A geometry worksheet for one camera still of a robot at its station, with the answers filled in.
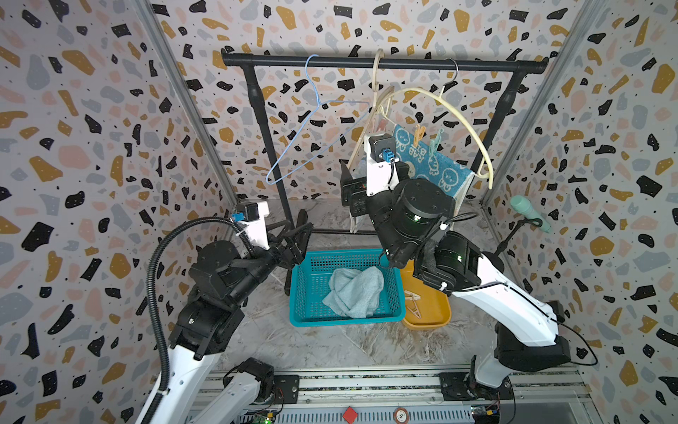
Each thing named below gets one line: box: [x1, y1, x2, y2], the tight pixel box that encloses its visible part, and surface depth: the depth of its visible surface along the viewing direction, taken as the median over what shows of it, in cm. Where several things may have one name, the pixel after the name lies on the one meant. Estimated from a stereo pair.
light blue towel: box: [322, 266, 385, 318], surface depth 85 cm
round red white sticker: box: [393, 407, 409, 424], surface depth 72 cm
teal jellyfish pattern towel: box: [393, 123, 475, 203], surface depth 72 cm
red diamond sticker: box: [342, 406, 359, 424], surface depth 71 cm
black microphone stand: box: [480, 217, 543, 273], surface depth 85 cm
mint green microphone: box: [510, 195, 552, 235], surface depth 76 cm
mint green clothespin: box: [428, 127, 445, 167], surface depth 69 cm
